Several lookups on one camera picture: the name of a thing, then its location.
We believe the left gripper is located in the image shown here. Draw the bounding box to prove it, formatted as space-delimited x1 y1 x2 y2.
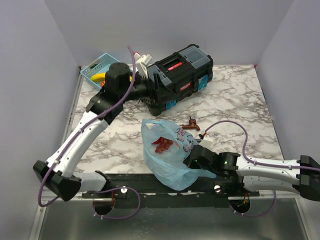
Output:
119 71 178 104

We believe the light blue plastic bag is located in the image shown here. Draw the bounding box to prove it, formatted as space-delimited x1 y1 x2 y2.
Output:
141 118 217 191

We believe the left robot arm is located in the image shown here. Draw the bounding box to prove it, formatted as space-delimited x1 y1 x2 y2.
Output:
32 62 169 202

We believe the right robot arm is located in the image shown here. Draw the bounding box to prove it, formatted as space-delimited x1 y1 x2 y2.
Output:
184 145 320 202

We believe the yellow fake banana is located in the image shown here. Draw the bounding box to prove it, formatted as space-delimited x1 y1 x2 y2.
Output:
90 72 106 83

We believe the black plastic toolbox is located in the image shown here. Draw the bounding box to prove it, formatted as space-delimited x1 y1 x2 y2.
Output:
142 44 214 117

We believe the light blue plastic basket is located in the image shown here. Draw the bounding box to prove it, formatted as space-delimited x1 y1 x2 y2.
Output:
80 53 120 90

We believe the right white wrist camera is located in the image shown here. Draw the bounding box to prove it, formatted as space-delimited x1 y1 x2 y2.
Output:
199 132 213 150

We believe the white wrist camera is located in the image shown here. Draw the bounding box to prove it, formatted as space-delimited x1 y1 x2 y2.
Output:
134 52 154 78
199 132 213 150

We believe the black mounting rail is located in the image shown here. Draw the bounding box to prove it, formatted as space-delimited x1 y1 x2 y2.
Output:
82 172 261 210

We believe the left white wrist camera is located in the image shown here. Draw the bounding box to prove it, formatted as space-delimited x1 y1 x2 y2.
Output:
134 52 154 78

